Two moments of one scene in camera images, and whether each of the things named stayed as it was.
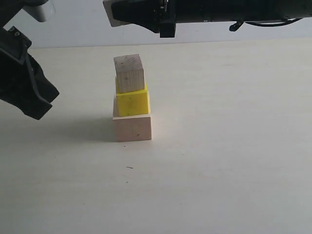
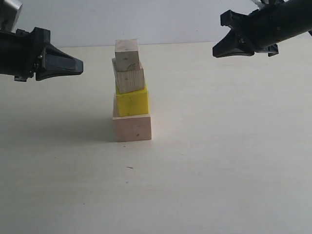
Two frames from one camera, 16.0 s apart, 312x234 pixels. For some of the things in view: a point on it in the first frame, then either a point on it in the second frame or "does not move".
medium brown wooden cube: [129, 72] does not move
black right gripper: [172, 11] -> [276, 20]
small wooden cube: [108, 8] -> [126, 54]
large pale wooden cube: [132, 127] does not move
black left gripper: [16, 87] -> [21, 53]
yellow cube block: [133, 103] does not move
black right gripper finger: [146, 13] -> [234, 43]
